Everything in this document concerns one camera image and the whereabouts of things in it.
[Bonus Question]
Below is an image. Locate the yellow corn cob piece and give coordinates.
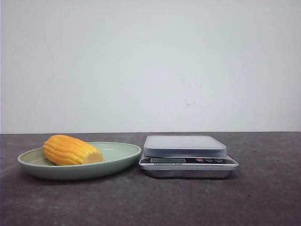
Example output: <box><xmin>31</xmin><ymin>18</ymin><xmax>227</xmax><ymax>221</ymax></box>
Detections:
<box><xmin>43</xmin><ymin>135</ymin><xmax>104</xmax><ymax>166</ymax></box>

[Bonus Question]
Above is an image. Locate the silver digital kitchen scale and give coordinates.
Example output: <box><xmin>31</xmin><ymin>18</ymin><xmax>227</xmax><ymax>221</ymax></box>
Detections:
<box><xmin>139</xmin><ymin>135</ymin><xmax>239</xmax><ymax>178</ymax></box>

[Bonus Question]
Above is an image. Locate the light green plate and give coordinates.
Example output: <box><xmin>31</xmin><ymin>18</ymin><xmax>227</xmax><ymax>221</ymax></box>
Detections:
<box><xmin>17</xmin><ymin>142</ymin><xmax>142</xmax><ymax>180</ymax></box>

